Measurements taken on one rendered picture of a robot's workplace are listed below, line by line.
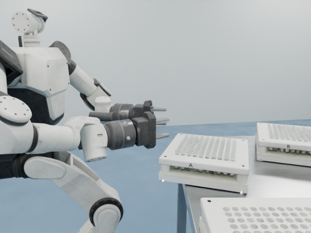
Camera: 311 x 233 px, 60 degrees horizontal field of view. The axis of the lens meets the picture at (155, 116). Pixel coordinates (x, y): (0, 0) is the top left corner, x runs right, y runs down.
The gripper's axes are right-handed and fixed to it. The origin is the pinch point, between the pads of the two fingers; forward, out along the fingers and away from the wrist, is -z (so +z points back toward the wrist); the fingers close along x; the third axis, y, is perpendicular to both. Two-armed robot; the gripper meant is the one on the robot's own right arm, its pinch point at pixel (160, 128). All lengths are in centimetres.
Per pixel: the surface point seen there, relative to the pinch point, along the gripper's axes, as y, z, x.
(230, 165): 26.4, -6.5, 4.2
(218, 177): 23.6, -5.2, 8.8
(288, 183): 31.9, -23.8, 11.3
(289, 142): 22.5, -36.0, 4.0
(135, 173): -157, -62, 99
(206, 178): 22.4, -1.9, 8.8
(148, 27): -301, -151, -57
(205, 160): 20.8, -2.5, 4.2
